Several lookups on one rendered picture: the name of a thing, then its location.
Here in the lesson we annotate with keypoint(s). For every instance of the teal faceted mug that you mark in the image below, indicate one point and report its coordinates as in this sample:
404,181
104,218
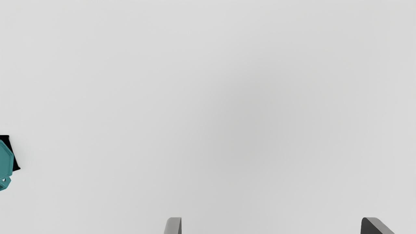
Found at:
5,162

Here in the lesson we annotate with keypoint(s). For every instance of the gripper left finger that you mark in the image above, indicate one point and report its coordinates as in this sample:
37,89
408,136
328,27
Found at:
173,226

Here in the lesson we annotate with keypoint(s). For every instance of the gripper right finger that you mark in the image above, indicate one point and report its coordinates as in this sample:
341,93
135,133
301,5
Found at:
373,227

